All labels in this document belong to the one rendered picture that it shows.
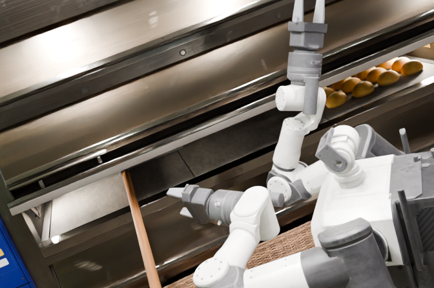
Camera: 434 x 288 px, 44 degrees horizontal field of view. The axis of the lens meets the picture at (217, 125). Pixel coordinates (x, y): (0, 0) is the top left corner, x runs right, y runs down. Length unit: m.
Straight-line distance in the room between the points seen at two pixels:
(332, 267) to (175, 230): 1.15
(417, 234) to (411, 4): 1.25
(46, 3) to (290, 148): 0.91
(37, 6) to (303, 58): 0.89
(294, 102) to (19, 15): 0.94
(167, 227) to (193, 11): 0.80
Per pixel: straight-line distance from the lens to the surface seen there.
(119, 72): 1.89
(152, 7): 1.90
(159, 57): 1.90
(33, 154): 1.94
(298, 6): 1.42
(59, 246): 2.06
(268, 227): 1.31
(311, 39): 1.43
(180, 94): 1.92
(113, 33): 1.87
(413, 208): 1.12
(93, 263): 2.11
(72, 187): 1.82
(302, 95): 1.43
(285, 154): 1.51
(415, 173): 1.20
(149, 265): 1.58
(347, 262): 1.01
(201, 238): 2.10
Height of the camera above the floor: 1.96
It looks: 18 degrees down
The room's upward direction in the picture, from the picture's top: 19 degrees counter-clockwise
